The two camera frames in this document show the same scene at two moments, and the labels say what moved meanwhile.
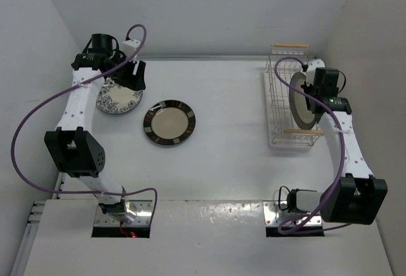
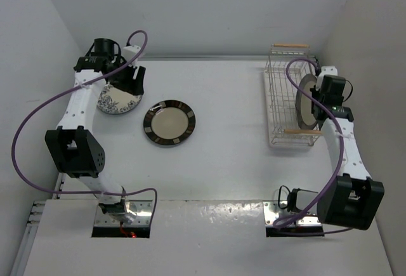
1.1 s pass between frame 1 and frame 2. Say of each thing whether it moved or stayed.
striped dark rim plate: stayed
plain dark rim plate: moved
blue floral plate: stayed
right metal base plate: stayed
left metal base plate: stayed
